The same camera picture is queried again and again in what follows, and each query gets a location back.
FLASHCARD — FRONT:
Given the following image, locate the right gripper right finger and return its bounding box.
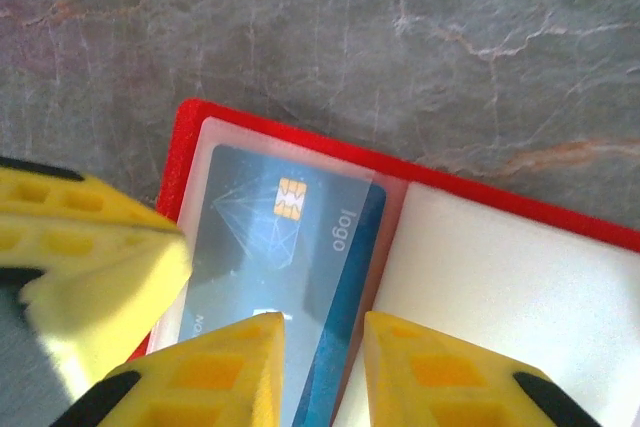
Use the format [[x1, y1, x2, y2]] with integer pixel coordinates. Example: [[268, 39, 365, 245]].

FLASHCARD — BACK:
[[362, 309, 602, 427]]

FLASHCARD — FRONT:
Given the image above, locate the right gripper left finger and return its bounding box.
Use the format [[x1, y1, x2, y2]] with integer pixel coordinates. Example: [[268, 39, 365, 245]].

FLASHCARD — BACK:
[[64, 310, 287, 427]]

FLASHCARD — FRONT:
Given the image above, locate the red card holder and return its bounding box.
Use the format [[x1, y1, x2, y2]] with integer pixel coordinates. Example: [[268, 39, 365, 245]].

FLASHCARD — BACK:
[[147, 97, 640, 427]]

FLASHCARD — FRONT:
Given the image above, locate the blue chip card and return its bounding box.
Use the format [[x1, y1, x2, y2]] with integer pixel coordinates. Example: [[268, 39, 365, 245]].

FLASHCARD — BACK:
[[175, 143, 389, 427]]

